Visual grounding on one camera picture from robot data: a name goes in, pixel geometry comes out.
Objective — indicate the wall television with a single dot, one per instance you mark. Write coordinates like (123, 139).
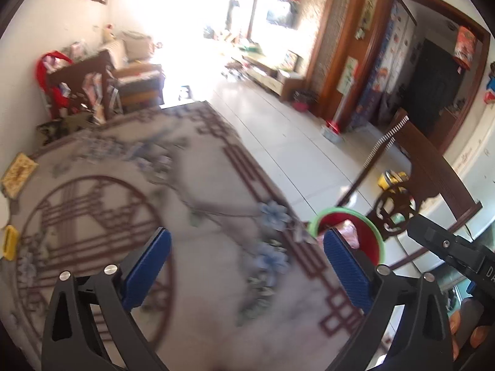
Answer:
(280, 15)

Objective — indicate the red broom with dustpan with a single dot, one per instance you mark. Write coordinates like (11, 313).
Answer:
(332, 131)

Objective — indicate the floral seat cushion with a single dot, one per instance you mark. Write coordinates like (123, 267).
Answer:
(62, 131)

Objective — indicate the yellow toy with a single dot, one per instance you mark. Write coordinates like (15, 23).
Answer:
(388, 181)

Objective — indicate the television cabinet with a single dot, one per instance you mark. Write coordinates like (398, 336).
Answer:
(267, 75)

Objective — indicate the red lantern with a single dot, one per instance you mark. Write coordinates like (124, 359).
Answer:
(465, 48)

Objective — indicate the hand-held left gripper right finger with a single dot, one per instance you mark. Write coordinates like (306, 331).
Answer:
(346, 266)

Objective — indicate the short floral wall scroll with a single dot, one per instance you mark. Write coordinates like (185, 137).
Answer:
(350, 79)

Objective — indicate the red bag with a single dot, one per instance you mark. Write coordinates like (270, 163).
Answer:
(40, 73)

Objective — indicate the person's right hand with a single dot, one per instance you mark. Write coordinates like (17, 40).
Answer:
(479, 336)

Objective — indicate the dark wooden chair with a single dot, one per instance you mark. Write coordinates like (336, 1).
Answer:
(77, 69)

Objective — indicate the wooden lattice partition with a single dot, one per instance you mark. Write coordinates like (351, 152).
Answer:
(336, 46)

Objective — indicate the printed door curtain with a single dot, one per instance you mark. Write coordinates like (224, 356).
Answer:
(390, 65)

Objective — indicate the wooden sofa with cushions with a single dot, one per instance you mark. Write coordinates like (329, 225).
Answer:
(135, 85)

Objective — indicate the patterned grey tablecloth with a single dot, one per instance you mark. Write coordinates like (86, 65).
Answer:
(201, 262)

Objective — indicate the white desk lamp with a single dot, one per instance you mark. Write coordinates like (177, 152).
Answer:
(3, 212)

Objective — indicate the dark entrance door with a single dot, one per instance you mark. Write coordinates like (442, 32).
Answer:
(429, 85)

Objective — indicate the plush toy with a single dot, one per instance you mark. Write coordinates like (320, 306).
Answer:
(107, 31)

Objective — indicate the pink plastic bag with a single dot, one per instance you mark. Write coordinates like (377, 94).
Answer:
(350, 230)

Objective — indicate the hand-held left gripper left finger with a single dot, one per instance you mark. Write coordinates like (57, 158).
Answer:
(149, 266)

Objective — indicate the colourful framed picture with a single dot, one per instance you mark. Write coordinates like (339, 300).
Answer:
(292, 60)

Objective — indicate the red bin with green rim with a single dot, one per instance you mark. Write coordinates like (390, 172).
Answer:
(369, 235)

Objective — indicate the yellow picture book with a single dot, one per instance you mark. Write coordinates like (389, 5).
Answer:
(17, 174)

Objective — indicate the paper wall decoration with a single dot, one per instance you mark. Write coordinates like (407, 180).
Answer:
(490, 92)

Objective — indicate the red bucket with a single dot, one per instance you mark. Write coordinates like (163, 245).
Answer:
(303, 104)

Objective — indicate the small yellow plastic case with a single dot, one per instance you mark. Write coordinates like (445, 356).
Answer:
(9, 241)

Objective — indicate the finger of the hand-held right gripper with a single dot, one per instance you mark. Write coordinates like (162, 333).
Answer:
(437, 239)

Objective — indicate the carved brown wooden chair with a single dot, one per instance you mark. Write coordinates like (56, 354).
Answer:
(433, 174)

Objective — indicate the long floral wall scroll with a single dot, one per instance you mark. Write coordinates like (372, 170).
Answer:
(370, 11)

